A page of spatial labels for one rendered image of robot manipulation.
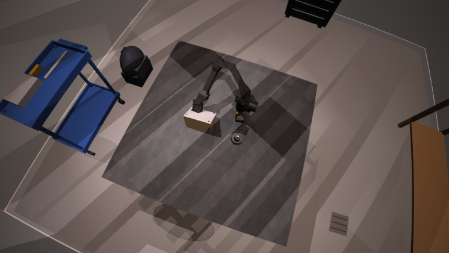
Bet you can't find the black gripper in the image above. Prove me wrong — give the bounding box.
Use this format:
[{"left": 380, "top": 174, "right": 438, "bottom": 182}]
[{"left": 235, "top": 101, "right": 246, "bottom": 122}]

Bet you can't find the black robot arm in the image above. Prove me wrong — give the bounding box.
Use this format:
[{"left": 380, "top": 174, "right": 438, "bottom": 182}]
[{"left": 191, "top": 58, "right": 259, "bottom": 113}]

